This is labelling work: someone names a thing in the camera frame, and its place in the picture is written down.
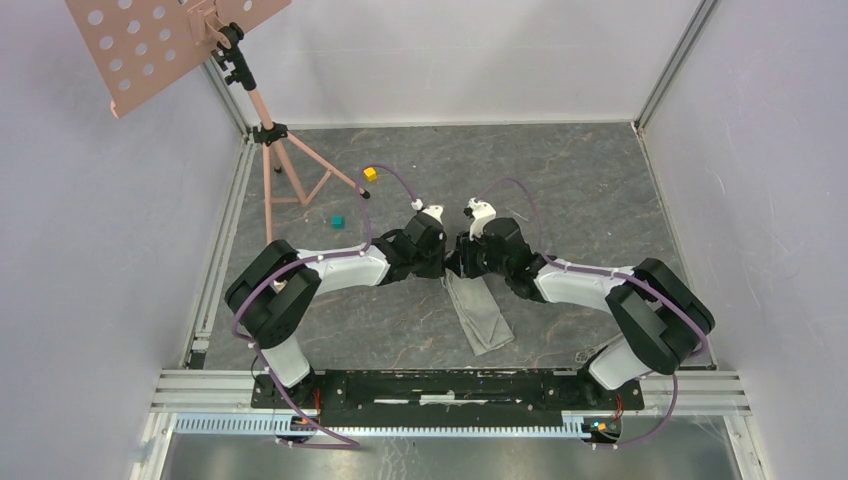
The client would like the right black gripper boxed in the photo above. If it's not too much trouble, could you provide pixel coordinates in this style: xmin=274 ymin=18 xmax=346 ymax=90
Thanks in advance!
xmin=445 ymin=226 xmax=510 ymax=279

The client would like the grey cloth napkin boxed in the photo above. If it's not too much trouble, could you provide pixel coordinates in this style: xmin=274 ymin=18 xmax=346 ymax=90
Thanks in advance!
xmin=442 ymin=270 xmax=515 ymax=356

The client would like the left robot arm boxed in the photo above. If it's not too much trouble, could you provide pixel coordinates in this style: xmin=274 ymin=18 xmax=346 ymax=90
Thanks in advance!
xmin=225 ymin=205 xmax=446 ymax=408

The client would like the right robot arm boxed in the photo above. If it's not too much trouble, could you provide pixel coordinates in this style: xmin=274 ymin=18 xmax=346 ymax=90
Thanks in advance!
xmin=446 ymin=218 xmax=715 ymax=408

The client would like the yellow cube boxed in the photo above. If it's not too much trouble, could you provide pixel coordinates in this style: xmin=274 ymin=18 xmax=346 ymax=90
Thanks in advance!
xmin=363 ymin=167 xmax=378 ymax=182

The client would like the pink music stand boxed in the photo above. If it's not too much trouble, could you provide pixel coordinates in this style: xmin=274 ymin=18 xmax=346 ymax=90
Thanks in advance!
xmin=67 ymin=0 xmax=370 ymax=240

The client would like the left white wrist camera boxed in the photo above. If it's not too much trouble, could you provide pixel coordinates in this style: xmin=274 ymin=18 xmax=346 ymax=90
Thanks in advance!
xmin=411 ymin=199 xmax=444 ymax=225

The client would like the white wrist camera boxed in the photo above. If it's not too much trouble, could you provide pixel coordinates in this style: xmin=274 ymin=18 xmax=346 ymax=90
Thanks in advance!
xmin=463 ymin=197 xmax=497 ymax=240
xmin=411 ymin=199 xmax=444 ymax=225

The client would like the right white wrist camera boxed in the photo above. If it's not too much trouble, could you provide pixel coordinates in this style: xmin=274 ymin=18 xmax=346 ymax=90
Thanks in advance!
xmin=463 ymin=197 xmax=497 ymax=240

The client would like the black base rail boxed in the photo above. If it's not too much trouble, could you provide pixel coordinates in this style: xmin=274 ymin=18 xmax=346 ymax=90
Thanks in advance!
xmin=287 ymin=369 xmax=645 ymax=427

